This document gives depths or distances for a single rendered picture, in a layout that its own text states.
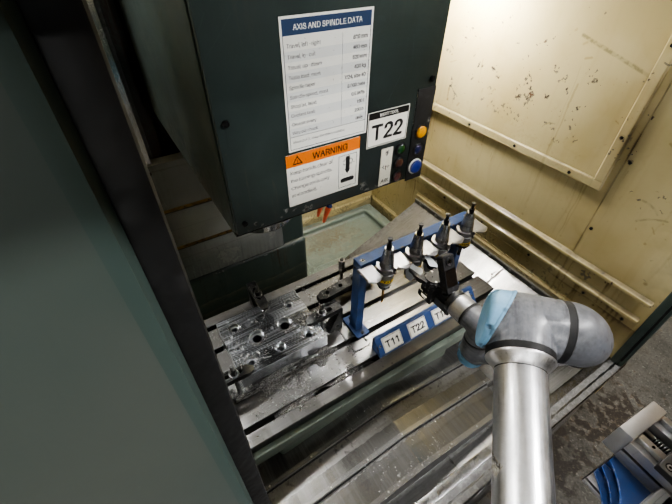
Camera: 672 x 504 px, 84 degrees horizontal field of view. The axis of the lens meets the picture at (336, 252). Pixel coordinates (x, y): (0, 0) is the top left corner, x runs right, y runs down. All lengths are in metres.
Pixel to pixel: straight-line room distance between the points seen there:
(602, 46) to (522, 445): 1.10
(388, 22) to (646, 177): 0.95
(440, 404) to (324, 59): 1.16
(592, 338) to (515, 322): 0.13
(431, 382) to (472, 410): 0.16
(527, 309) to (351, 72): 0.51
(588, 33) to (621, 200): 0.50
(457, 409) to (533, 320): 0.79
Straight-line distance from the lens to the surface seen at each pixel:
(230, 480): 0.18
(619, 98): 1.39
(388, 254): 1.07
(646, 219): 1.44
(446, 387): 1.49
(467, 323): 1.08
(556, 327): 0.76
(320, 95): 0.66
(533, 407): 0.70
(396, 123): 0.78
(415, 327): 1.34
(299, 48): 0.62
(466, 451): 1.49
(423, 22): 0.76
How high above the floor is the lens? 2.00
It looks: 42 degrees down
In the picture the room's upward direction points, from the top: 1 degrees clockwise
